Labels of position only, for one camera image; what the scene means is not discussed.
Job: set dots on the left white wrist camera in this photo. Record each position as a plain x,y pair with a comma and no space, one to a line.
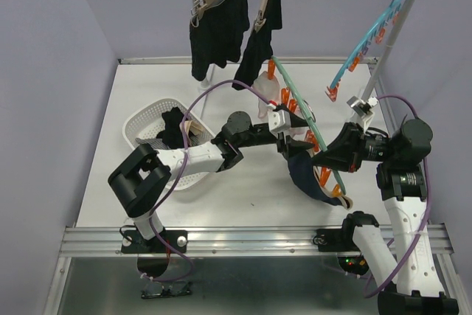
279,120

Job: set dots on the front black shorts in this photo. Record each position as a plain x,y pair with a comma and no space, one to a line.
258,50

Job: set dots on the grey striped underwear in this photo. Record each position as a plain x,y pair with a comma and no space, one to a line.
155,143

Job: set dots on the white perforated plastic basket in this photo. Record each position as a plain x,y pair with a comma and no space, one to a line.
147,122

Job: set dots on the black shorts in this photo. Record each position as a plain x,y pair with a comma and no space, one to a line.
217,37
258,50

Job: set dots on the orange clothes peg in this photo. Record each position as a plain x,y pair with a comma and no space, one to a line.
380,36

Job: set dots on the white underwear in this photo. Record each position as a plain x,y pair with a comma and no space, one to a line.
269,87

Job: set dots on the green plastic clip hanger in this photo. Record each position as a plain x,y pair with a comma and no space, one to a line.
303,106

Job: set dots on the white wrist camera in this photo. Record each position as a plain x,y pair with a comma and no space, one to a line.
363,113
279,120

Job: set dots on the aluminium mounting rail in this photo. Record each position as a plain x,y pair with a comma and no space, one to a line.
284,241

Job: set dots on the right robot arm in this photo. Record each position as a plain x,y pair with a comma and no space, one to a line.
406,277

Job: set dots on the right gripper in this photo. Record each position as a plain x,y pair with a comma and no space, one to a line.
341,153

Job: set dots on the navy blue underwear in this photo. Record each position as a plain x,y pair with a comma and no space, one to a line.
305,176

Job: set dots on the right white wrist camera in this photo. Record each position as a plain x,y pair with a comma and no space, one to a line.
363,113

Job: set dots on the rear black shorts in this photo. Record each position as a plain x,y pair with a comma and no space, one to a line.
217,37

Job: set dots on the black underwear beige waistband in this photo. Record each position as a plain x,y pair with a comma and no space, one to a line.
172,136

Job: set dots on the front wooden clip hanger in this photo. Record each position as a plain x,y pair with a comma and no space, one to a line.
269,16

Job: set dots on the blue plastic clip hanger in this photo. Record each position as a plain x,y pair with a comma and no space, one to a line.
389,15

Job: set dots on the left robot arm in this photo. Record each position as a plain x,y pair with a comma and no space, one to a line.
141,178

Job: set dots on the black eyeglasses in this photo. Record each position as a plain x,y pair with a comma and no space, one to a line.
155,290

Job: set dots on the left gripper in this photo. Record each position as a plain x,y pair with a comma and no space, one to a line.
292,147

